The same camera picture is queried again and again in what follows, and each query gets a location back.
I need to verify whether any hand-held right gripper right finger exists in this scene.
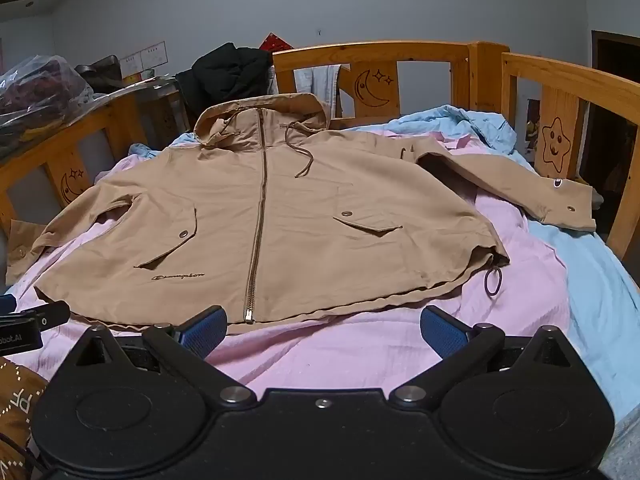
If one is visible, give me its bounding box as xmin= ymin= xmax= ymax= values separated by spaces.
xmin=390 ymin=305 xmax=573 ymax=406

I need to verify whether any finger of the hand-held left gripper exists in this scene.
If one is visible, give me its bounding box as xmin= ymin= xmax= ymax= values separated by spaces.
xmin=0 ymin=301 xmax=71 ymax=334

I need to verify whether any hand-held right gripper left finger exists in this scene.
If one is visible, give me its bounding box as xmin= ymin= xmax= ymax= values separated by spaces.
xmin=75 ymin=306 xmax=256 ymax=406

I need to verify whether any tan hooded zip jacket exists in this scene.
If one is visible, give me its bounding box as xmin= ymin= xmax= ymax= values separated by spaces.
xmin=7 ymin=92 xmax=598 ymax=336

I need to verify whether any clear plastic bag of clothes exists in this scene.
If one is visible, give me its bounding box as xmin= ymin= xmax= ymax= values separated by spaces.
xmin=0 ymin=55 xmax=96 ymax=153

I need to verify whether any person's brown patterned clothing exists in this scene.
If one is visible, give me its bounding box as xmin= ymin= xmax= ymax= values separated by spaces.
xmin=0 ymin=356 xmax=49 ymax=480

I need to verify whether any pink blanket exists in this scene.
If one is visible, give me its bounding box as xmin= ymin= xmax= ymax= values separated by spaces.
xmin=5 ymin=127 xmax=571 ymax=403

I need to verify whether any light blue blanket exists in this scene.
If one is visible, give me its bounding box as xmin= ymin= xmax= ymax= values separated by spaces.
xmin=130 ymin=105 xmax=640 ymax=426

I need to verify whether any person's grey trouser leg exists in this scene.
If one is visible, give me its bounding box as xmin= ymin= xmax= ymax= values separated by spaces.
xmin=597 ymin=400 xmax=640 ymax=480

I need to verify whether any colourful printed item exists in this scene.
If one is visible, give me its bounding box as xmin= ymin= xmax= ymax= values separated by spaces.
xmin=525 ymin=99 xmax=542 ymax=152

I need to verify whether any dark brown bag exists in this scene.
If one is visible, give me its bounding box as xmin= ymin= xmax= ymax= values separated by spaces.
xmin=75 ymin=55 xmax=123 ymax=95

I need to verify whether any black clothing pile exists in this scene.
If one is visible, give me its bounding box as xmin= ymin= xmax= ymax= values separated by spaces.
xmin=175 ymin=42 xmax=275 ymax=118

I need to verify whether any dark wooden door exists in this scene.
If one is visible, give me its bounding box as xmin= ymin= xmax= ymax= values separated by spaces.
xmin=580 ymin=30 xmax=640 ymax=261

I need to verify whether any grey white cloth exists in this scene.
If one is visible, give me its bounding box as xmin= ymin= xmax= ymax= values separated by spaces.
xmin=293 ymin=64 xmax=343 ymax=118

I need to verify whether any white wall paper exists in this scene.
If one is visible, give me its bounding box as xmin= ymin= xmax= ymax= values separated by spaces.
xmin=120 ymin=52 xmax=144 ymax=79
xmin=140 ymin=40 xmax=168 ymax=72

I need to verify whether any wooden bed frame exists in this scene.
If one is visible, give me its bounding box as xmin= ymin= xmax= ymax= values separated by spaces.
xmin=0 ymin=40 xmax=640 ymax=291

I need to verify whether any red wall decoration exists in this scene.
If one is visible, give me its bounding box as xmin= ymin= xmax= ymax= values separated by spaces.
xmin=260 ymin=32 xmax=293 ymax=54

